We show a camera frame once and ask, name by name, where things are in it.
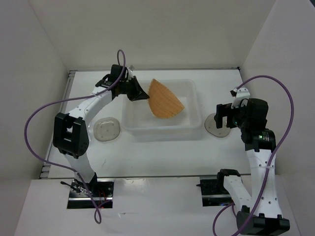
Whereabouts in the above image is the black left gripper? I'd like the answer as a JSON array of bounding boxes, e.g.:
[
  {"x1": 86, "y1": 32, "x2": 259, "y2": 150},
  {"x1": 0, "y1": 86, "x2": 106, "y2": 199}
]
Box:
[{"x1": 119, "y1": 76, "x2": 149, "y2": 101}]

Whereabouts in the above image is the clear glass plate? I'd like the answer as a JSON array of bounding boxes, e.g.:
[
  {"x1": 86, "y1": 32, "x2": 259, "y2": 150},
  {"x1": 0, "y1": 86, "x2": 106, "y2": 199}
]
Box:
[
  {"x1": 94, "y1": 117, "x2": 121, "y2": 142},
  {"x1": 204, "y1": 113, "x2": 231, "y2": 138}
]

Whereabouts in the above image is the woven bamboo basket tray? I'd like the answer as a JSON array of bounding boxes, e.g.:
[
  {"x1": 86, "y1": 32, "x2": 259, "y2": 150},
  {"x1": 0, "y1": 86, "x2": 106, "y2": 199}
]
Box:
[{"x1": 148, "y1": 79, "x2": 185, "y2": 119}]

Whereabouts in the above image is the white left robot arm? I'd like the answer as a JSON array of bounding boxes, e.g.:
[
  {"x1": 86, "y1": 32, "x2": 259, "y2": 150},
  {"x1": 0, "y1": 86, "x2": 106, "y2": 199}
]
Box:
[{"x1": 53, "y1": 64, "x2": 149, "y2": 197}]

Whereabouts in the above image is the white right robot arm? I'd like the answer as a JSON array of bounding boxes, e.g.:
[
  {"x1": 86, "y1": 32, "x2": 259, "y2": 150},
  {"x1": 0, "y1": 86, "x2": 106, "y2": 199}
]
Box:
[{"x1": 214, "y1": 98, "x2": 290, "y2": 236}]

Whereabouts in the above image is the translucent plastic bin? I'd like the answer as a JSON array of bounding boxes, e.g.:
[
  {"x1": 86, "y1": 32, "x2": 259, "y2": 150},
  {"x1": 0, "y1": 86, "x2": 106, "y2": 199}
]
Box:
[{"x1": 121, "y1": 79, "x2": 203, "y2": 142}]

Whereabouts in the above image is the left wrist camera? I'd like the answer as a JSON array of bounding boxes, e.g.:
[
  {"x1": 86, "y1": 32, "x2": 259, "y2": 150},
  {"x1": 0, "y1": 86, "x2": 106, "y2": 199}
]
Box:
[{"x1": 126, "y1": 65, "x2": 134, "y2": 80}]

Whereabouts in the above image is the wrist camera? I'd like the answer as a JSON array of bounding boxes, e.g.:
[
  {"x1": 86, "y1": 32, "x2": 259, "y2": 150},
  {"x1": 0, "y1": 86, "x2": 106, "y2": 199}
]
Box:
[
  {"x1": 230, "y1": 88, "x2": 250, "y2": 109},
  {"x1": 126, "y1": 65, "x2": 134, "y2": 80}
]

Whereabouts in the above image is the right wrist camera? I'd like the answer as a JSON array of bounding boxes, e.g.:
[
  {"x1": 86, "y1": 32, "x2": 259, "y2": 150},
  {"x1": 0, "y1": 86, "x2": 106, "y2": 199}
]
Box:
[{"x1": 230, "y1": 88, "x2": 250, "y2": 109}]

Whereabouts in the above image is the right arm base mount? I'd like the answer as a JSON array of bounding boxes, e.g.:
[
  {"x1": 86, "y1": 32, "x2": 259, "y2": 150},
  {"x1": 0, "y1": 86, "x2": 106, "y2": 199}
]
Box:
[{"x1": 196, "y1": 176, "x2": 233, "y2": 207}]

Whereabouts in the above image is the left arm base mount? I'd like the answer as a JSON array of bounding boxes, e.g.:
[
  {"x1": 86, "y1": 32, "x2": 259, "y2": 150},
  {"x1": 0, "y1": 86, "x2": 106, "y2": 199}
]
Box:
[{"x1": 60, "y1": 179, "x2": 114, "y2": 209}]

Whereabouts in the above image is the aluminium table frame rail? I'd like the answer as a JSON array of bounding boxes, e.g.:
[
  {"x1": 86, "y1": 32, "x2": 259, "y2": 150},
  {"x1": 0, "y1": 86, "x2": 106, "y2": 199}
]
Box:
[{"x1": 42, "y1": 70, "x2": 76, "y2": 173}]

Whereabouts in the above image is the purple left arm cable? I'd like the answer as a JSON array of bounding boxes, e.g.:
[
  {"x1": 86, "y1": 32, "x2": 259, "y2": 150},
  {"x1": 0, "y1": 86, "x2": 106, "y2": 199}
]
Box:
[{"x1": 24, "y1": 49, "x2": 127, "y2": 224}]

